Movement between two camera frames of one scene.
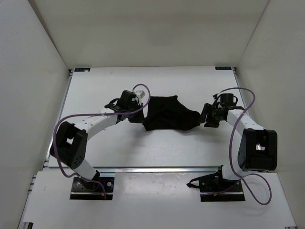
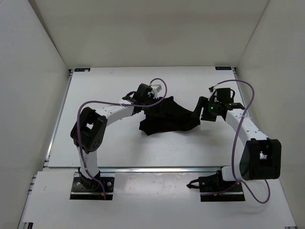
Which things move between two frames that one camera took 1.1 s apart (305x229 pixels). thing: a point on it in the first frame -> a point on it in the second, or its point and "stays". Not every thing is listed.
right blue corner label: [223, 67] stays
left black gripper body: [136, 117] -> [154, 110]
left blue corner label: [82, 69] stays
